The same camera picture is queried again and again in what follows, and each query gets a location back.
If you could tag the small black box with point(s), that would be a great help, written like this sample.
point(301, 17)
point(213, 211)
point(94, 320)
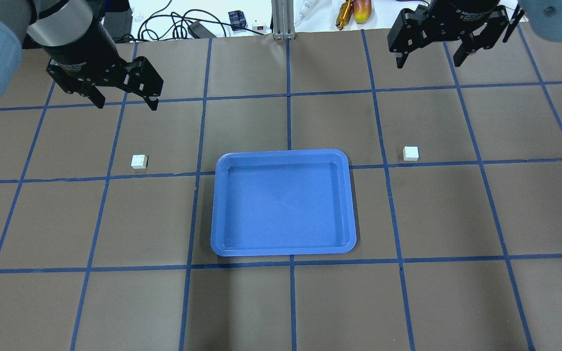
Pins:
point(237, 20)

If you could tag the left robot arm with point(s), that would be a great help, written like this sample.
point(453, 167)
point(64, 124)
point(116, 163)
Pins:
point(51, 23)

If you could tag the white switch with red button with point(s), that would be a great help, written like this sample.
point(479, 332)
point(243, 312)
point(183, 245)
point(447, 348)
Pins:
point(259, 26)

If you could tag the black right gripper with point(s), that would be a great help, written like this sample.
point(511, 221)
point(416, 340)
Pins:
point(461, 10)

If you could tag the aluminium frame post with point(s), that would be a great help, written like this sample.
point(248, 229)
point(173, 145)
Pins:
point(282, 23)

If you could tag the white block with studs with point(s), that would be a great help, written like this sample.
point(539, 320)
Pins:
point(139, 161)

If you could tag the white block plain top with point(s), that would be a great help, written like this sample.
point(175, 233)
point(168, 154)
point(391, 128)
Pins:
point(411, 153)

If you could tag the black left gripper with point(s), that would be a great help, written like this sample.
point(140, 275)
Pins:
point(87, 53)

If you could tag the blue plastic tray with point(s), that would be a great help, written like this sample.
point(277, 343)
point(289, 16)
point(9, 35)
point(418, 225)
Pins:
point(295, 202)

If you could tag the black power adapter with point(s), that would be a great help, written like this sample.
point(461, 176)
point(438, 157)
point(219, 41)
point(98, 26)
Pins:
point(199, 31)

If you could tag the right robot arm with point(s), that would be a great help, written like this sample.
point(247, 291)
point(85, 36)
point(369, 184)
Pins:
point(544, 17)

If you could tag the mango fruit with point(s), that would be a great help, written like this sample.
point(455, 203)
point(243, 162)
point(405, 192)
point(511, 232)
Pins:
point(362, 10)

